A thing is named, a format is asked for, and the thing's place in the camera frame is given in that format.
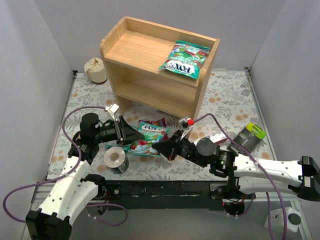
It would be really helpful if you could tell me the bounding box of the green mint candy bag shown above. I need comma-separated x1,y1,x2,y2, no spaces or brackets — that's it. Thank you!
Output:
127,120,171,157

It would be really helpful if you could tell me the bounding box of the teal candy bag back side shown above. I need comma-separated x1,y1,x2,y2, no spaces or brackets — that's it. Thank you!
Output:
104,143,128,153

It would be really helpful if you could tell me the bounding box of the purple berry candy bag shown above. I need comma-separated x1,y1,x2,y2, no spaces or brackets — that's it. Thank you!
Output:
150,117,167,128

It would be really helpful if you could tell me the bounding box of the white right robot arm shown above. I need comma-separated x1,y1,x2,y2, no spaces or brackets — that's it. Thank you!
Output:
152,130,320,202

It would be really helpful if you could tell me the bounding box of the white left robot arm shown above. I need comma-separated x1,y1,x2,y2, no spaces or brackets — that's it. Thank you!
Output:
25,113,144,240

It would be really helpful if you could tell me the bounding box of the wooden two-tier shelf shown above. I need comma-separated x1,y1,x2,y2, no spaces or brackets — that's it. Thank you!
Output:
99,15,221,143

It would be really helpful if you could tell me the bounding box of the green Fox's candy bag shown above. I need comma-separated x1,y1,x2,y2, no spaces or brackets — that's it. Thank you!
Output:
159,40,211,79

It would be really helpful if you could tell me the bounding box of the red white toothpaste box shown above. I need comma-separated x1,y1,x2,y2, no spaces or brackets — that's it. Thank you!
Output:
193,132,228,145

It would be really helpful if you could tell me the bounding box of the black green razor box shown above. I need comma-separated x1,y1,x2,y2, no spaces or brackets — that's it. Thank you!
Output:
227,122,267,156

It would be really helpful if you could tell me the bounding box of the floral table mat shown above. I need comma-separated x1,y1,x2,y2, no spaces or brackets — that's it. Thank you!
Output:
47,70,263,181

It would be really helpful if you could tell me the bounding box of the beige wrapped tissue roll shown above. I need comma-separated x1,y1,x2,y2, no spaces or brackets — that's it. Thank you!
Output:
84,57,108,85

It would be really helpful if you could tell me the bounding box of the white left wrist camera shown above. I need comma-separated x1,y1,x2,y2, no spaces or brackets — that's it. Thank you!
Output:
104,103,120,121

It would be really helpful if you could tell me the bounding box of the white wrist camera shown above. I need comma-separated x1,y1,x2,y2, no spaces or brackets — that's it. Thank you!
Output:
104,103,120,121
178,116,195,139

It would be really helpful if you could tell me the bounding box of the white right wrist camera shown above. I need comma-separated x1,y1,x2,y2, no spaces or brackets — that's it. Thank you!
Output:
178,116,195,139

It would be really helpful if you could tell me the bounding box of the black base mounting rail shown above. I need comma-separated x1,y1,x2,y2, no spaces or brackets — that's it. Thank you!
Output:
77,179,253,211

